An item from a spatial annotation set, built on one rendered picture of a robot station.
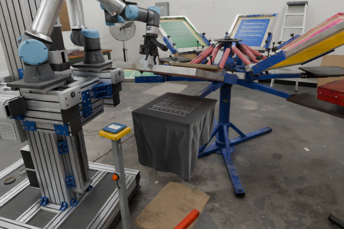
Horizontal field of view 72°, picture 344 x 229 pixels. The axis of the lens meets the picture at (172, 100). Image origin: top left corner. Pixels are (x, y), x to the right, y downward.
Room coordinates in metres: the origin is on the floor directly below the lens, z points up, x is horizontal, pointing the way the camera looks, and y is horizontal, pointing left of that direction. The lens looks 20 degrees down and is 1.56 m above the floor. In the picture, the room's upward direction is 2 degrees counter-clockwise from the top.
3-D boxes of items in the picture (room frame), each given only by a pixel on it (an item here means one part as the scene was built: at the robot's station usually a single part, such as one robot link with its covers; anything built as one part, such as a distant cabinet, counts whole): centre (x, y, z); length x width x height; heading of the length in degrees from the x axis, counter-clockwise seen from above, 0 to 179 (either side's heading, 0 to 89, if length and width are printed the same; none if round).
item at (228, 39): (2.54, -0.61, 0.67); 0.39 x 0.39 x 1.35
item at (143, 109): (1.59, -0.03, 0.95); 0.48 x 0.44 x 0.01; 149
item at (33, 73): (1.24, 0.71, 1.31); 0.15 x 0.15 x 0.10
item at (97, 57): (1.71, 0.56, 1.31); 0.15 x 0.15 x 0.10
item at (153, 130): (1.39, 0.09, 0.74); 0.45 x 0.03 x 0.43; 59
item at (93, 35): (1.71, 0.56, 1.42); 0.13 x 0.12 x 0.14; 48
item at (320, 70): (2.53, -1.28, 0.91); 1.34 x 0.40 x 0.08; 89
